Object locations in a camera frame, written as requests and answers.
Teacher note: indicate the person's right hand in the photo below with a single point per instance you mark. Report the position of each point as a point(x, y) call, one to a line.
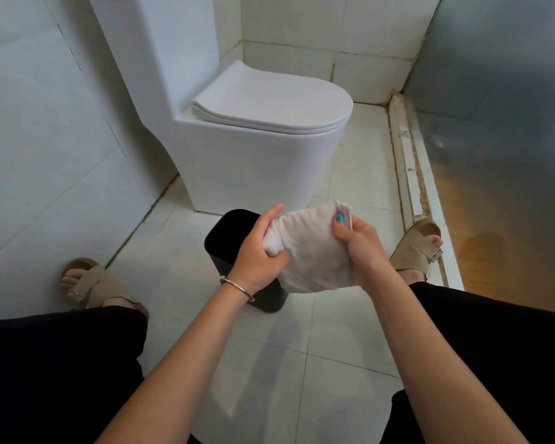
point(363, 249)

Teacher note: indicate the person's right beige sandal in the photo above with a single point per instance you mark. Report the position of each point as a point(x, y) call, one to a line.
point(416, 249)

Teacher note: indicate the black plastic waste bin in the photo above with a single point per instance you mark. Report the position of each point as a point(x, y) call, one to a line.
point(231, 231)

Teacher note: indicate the person's left forearm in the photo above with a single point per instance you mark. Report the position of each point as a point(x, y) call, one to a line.
point(175, 369)

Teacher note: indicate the white door threshold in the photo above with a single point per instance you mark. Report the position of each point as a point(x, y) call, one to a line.
point(414, 180)

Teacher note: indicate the person's right forearm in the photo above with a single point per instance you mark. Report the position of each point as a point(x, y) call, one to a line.
point(439, 365)

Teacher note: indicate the white cleaning cloth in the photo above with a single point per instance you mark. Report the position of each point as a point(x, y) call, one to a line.
point(314, 254)

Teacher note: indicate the person's left hand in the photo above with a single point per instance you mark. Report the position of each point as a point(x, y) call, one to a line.
point(254, 263)

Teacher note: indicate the person's left beige sandal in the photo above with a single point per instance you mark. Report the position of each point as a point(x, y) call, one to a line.
point(97, 286)

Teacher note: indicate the person's beige sandal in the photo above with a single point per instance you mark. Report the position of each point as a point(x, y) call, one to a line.
point(416, 249)
point(97, 286)

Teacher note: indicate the white toilet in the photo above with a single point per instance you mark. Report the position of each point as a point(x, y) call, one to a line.
point(240, 147)

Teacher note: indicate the person's black trousers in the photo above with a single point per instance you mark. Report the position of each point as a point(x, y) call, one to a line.
point(490, 356)

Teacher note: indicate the white toilet seat lid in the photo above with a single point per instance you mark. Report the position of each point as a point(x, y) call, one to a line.
point(273, 101)

